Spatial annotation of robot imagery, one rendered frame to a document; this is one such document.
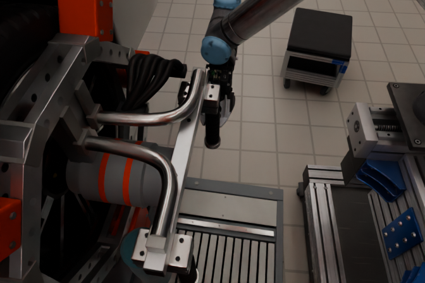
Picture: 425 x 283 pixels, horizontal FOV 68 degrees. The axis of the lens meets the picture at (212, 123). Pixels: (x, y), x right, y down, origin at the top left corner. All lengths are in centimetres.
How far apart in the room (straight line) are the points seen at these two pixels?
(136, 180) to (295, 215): 109
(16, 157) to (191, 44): 197
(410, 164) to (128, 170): 73
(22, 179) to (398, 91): 91
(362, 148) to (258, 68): 134
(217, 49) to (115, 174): 37
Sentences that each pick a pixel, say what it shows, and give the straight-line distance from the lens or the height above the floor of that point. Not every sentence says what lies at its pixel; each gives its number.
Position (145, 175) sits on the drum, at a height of 91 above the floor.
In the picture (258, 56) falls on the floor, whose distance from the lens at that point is 227.
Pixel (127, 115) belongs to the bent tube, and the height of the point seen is 101.
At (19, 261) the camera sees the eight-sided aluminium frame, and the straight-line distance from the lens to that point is 54.
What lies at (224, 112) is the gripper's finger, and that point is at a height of 84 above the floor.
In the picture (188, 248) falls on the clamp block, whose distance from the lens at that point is 53.
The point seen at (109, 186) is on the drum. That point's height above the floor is 89.
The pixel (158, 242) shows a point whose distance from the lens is 48.
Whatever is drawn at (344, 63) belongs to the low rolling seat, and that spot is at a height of 29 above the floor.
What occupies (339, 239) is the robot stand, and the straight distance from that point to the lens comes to 137.
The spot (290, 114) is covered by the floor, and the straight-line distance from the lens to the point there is 193.
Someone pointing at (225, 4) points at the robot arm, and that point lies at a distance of 87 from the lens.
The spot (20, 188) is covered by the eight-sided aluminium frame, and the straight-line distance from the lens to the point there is 49.
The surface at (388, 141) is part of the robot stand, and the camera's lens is 97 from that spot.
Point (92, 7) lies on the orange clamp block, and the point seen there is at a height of 114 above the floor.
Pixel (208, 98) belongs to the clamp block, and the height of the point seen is 95.
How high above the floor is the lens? 146
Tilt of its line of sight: 53 degrees down
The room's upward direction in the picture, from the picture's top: straight up
